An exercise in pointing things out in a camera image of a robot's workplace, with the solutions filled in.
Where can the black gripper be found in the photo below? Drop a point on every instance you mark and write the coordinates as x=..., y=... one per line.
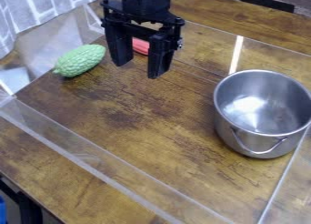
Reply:
x=147, y=20

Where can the green bumpy gourd toy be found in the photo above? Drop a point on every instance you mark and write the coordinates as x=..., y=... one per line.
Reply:
x=79, y=60

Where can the silver metal pot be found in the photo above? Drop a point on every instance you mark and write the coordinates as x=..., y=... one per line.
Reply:
x=262, y=113

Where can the grey white patterned curtain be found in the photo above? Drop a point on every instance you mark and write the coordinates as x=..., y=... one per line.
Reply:
x=23, y=14

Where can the black table leg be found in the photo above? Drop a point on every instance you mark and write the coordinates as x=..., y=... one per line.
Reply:
x=31, y=214

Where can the red handled metal spoon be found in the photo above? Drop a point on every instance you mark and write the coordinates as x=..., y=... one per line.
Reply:
x=140, y=46

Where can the clear acrylic tray wall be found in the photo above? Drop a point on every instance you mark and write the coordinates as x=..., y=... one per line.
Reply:
x=111, y=148

